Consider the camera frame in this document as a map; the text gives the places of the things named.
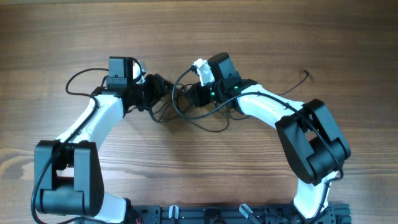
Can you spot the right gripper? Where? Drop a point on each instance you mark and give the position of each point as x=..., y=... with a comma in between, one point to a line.
x=198, y=98

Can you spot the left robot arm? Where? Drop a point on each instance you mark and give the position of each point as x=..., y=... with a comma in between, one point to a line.
x=68, y=177

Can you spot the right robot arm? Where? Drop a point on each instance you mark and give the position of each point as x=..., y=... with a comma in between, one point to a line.
x=313, y=143

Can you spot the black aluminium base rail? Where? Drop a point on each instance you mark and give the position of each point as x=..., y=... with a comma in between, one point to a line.
x=267, y=214

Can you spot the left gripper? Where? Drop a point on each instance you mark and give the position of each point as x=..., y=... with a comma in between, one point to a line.
x=155, y=82

